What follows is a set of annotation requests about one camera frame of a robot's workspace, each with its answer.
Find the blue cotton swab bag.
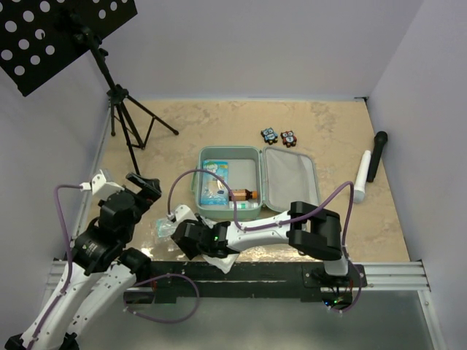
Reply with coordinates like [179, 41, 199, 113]
[200, 160, 228, 206]

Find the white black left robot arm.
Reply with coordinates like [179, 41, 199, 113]
[4, 171, 161, 349]

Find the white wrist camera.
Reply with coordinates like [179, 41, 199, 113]
[80, 169, 124, 201]
[166, 204, 198, 225]

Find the white microphone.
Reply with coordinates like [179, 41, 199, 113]
[353, 150, 371, 203]

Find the teal clear zip bag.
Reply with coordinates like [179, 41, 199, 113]
[155, 218, 177, 239]

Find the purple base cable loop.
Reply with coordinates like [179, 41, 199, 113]
[123, 273, 200, 324]

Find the black microphone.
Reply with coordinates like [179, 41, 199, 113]
[366, 131, 388, 183]

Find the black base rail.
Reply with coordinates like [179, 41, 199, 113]
[123, 261, 367, 304]

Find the brown bottle orange cap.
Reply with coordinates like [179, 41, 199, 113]
[229, 189, 258, 201]

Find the black music stand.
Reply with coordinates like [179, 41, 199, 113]
[1, 0, 166, 166]

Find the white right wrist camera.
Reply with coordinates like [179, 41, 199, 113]
[166, 204, 198, 225]

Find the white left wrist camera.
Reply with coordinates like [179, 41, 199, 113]
[80, 169, 124, 201]

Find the white gauze pack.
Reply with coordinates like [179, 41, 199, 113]
[202, 252, 239, 274]

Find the white plastic bottle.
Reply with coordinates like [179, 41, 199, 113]
[229, 201, 258, 210]

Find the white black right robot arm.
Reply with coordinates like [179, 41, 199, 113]
[171, 201, 351, 287]

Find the blue owl number block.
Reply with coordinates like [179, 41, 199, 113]
[260, 128, 278, 144]

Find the mint green medicine case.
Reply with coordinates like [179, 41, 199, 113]
[196, 146, 321, 221]

